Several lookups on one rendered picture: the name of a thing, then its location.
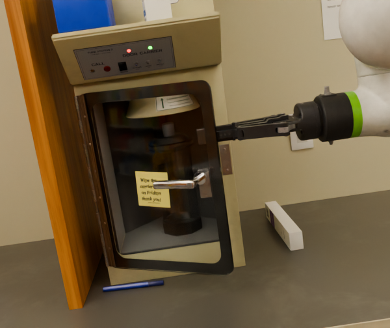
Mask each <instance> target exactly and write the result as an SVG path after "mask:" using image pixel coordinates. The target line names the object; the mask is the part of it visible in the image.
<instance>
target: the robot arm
mask: <svg viewBox="0 0 390 328"><path fill-rule="evenodd" d="M339 30H340V33H341V37H342V39H343V42H344V44H345V46H346V47H347V48H348V50H349V51H350V52H351V54H353V56H354V60H355V65H356V72H357V85H358V87H357V89H356V90H353V91H349V92H340V93H331V92H330V89H329V86H325V87H324V94H319V95H318V96H316V97H315V99H314V100H313V101H311V102H302V103H297V104H296V105H295V106H294V110H293V111H294V113H293V115H291V116H290V115H286V114H285V113H281V114H277V115H271V116H266V117H263V118H256V119H251V120H245V121H241V122H232V123H231V124H226V125H221V126H216V132H217V137H218V142H221V141H230V140H233V141H235V139H238V140H240V141H242V140H246V139H258V138H265V137H281V136H285V137H287V136H289V135H290V132H294V131H295V132H296V135H297V137H298V138H299V139H300V140H301V141H306V140H311V139H319V140H320V141H321V142H327V141H328V142H329V144H330V145H332V144H333V142H334V141H336V140H341V139H349V138H354V137H366V136H378V137H390V0H342V1H341V6H340V9H339Z"/></svg>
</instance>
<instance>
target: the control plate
mask: <svg viewBox="0 0 390 328"><path fill-rule="evenodd" d="M148 46H153V49H148ZM127 49H131V50H132V51H131V52H130V53H128V52H126V50H127ZM73 52H74V53H75V57H76V59H77V62H78V64H79V67H80V69H81V73H82V75H83V78H84V80H89V79H97V78H102V77H112V76H117V75H125V74H134V73H139V72H148V71H153V70H162V69H167V68H176V62H175V57H174V48H173V43H172V36H167V37H162V38H153V39H148V40H139V41H134V42H125V43H120V44H111V45H106V46H98V47H92V48H83V49H75V50H74V51H73ZM158 59H162V61H161V62H158ZM146 61H150V63H149V64H146ZM118 62H126V65H127V70H124V71H120V69H119V66H118ZM135 62H138V65H137V66H135V65H134V63H135ZM105 66H110V71H109V72H106V71H104V69H103V68H104V67H105ZM90 69H94V70H95V72H90Z"/></svg>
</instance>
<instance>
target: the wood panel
mask: <svg viewBox="0 0 390 328"><path fill-rule="evenodd" d="M4 4H5V9H6V15H7V18H8V24H9V28H10V34H11V37H12V43H13V46H14V52H15V56H16V61H17V65H18V70H19V76H20V80H21V85H22V89H23V95H24V98H25V104H26V108H27V113H28V117H29V122H30V126H31V132H32V137H33V141H34V147H35V150H36V156H37V160H38V165H39V169H40V174H41V178H42V184H43V187H44V193H45V199H46V202H47V208H48V212H49V217H50V221H51V226H52V230H53V235H54V239H55V245H56V248H57V254H58V260H59V264H60V269H61V273H62V278H63V282H64V287H65V291H66V297H67V300H68V306H69V309H70V310H73V309H77V308H83V306H84V303H85V301H86V297H87V295H88V292H89V289H90V286H91V284H92V281H93V278H94V275H95V273H96V269H97V267H98V264H99V261H100V259H101V255H102V253H103V247H102V243H101V237H100V233H99V227H98V220H97V216H96V210H95V206H94V199H93V196H92V189H91V185H90V179H89V175H88V169H87V164H86V158H85V151H84V148H83V142H82V137H81V131H80V127H79V121H78V117H77V110H76V106H75V100H74V96H75V93H74V89H73V85H72V84H70V82H69V80H68V77H67V75H66V73H65V71H64V68H63V66H62V63H61V61H60V59H59V56H58V53H57V51H56V49H55V46H54V44H53V41H52V39H51V37H52V36H53V34H60V33H59V32H58V28H57V22H56V18H55V11H54V8H53V1H52V0H4Z"/></svg>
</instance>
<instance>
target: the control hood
mask: <svg viewBox="0 0 390 328"><path fill-rule="evenodd" d="M167 36H172V43H173V48H174V57H175V65H176V68H167V69H162V70H153V71H148V72H139V73H134V74H125V75H117V76H112V77H102V78H97V79H89V80H84V78H83V75H82V73H81V69H80V67H79V64H78V62H77V59H76V57H75V53H74V52H73V51H74V50H75V49H83V48H92V47H98V46H106V45H111V44H120V43H125V42H134V41H139V40H148V39H153V38H162V37H167ZM51 39H52V41H53V44H54V46H55V49H56V51H57V53H58V56H59V59H60V61H61V63H62V66H63V68H64V71H65V73H66V75H67V77H68V80H69V82H70V84H72V85H78V84H83V83H92V82H97V81H106V80H111V79H119V78H125V77H133V76H138V75H148V74H156V73H161V72H170V71H175V70H184V69H189V68H197V67H202V66H211V65H217V64H220V63H221V62H222V51H221V29H220V13H218V11H217V12H208V13H203V14H195V15H189V16H180V17H175V18H166V19H161V20H153V21H143V22H138V23H130V24H125V25H115V26H110V27H102V28H97V29H88V30H83V31H74V32H68V33H60V34H53V36H52V37H51Z"/></svg>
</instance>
